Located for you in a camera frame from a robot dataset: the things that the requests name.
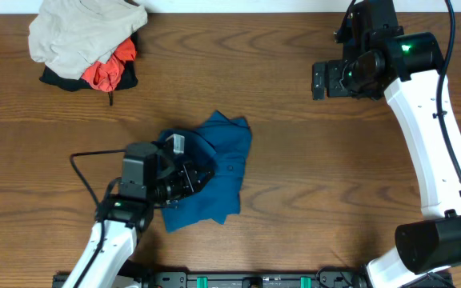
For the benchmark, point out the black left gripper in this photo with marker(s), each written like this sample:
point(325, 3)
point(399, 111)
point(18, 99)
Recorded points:
point(186, 175)

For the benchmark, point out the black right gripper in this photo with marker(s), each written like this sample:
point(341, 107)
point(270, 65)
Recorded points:
point(334, 69)

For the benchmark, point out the teal blue t-shirt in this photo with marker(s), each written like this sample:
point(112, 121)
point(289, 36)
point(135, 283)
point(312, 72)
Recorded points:
point(223, 144)

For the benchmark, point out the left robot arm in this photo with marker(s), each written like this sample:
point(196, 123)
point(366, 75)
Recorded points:
point(118, 224)

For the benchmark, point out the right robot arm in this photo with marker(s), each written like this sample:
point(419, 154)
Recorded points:
point(408, 71)

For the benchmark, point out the black garment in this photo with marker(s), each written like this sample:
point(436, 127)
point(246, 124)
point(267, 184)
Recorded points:
point(72, 85)

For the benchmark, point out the red-orange garment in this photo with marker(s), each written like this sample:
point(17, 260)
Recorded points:
point(117, 73)

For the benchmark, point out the beige crumpled garment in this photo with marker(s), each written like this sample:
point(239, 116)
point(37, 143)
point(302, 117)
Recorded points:
point(69, 36)

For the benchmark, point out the black mounting rail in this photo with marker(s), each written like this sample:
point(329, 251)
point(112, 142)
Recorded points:
point(254, 280)

